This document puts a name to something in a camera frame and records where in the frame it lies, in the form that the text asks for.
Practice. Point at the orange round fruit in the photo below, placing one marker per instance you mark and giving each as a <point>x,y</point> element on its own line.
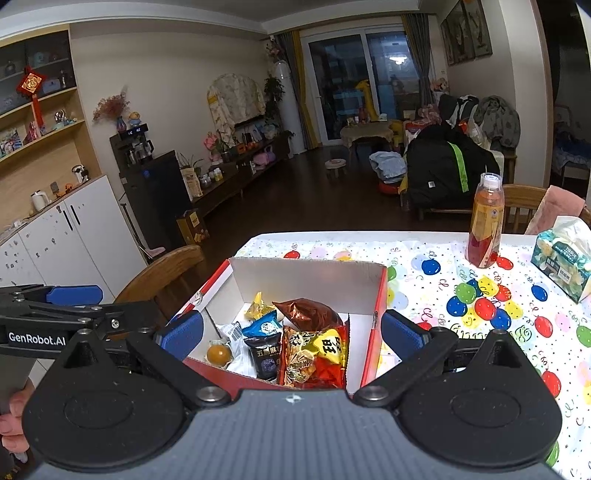
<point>218,355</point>

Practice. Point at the white tower fan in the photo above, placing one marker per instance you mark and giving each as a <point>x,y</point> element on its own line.
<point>289,113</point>

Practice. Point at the red white cardboard box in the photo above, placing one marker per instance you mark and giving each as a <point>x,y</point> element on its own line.
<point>290,325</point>

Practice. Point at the large red yellow snack bag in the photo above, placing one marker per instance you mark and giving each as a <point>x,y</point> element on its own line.
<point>314,359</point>

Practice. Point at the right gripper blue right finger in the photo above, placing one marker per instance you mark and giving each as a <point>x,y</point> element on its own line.
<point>403,336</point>

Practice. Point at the yellow giraffe toy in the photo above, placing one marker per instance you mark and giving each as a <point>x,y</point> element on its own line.
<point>368,102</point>

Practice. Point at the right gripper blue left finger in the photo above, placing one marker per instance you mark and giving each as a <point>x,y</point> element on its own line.
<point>181,334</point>

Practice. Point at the red brown foil snack bag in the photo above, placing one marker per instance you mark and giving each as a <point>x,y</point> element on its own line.
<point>309,315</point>

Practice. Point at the small round stool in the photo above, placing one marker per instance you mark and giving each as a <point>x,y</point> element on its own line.
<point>335,167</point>

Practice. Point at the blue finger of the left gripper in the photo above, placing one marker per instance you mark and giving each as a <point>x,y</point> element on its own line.
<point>75,295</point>

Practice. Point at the person's left hand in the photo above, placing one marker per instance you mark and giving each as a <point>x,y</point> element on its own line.
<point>12,436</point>

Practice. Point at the pink cloth on chair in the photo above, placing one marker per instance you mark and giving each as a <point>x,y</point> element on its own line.
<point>556,202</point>

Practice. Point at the yellow snack packet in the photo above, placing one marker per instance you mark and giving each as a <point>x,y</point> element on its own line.
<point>258,308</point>

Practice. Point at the orange juice bottle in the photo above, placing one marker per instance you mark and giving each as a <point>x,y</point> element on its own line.
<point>487,222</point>

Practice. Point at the blue tissue box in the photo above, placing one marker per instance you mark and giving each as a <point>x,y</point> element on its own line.
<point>562,253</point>

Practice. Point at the white cabinet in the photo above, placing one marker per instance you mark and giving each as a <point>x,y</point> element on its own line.
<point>80,240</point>

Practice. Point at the balloon pattern tablecloth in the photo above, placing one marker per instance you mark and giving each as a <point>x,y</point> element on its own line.
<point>430,282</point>

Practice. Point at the black sesame snack packet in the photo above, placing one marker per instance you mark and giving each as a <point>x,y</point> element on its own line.
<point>265,353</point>

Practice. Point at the wooden wall shelf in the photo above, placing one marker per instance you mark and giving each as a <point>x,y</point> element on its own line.
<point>44,131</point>

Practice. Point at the black bag green stripe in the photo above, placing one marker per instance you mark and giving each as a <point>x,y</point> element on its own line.
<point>444,168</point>

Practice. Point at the black coffee machine stand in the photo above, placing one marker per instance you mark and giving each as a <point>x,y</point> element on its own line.
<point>153,187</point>

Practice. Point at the blue white snack packet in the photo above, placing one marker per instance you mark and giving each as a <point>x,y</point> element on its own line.
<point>265,326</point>

